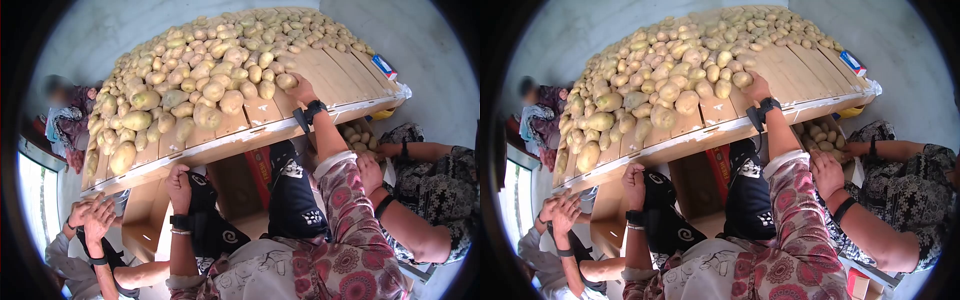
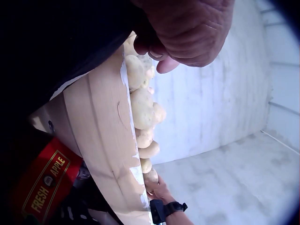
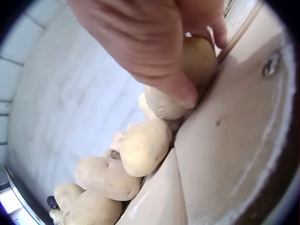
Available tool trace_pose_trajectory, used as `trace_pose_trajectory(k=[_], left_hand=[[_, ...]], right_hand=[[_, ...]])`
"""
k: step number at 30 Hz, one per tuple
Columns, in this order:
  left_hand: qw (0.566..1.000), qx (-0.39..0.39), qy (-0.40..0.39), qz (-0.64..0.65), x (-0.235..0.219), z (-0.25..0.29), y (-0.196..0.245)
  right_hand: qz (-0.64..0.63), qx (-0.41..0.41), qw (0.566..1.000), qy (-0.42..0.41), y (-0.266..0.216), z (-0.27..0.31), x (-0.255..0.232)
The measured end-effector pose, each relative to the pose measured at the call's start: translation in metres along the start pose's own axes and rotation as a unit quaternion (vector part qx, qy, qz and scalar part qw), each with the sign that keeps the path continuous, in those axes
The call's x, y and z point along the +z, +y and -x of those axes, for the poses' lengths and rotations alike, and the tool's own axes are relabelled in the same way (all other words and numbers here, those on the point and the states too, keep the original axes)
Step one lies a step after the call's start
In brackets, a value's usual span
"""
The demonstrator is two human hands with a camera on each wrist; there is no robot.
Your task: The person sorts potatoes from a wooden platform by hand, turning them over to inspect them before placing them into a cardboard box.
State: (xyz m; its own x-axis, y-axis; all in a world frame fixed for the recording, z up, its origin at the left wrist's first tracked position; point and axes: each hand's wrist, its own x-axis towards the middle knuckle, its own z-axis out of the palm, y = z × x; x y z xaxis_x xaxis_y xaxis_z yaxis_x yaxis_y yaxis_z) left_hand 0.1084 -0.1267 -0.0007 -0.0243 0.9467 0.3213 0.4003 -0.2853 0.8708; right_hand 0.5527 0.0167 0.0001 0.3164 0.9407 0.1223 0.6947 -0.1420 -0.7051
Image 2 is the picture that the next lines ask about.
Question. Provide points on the red printed fruit carton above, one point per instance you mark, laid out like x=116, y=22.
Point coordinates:
x=44, y=180

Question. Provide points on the person's right hand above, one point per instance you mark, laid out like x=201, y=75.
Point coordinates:
x=164, y=193

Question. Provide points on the person's left hand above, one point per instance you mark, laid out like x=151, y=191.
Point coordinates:
x=187, y=30

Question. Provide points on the person's body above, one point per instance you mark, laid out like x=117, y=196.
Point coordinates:
x=58, y=42

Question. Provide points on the black wrist band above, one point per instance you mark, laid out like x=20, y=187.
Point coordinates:
x=165, y=209

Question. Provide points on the person's right fingers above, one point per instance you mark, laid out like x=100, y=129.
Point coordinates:
x=161, y=181

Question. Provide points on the pile of yellow potatoes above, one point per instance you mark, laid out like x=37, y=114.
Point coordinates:
x=144, y=110

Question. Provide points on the brown cardboard box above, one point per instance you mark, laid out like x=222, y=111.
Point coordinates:
x=103, y=121

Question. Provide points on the person's left fingers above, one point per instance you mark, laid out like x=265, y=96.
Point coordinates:
x=153, y=50

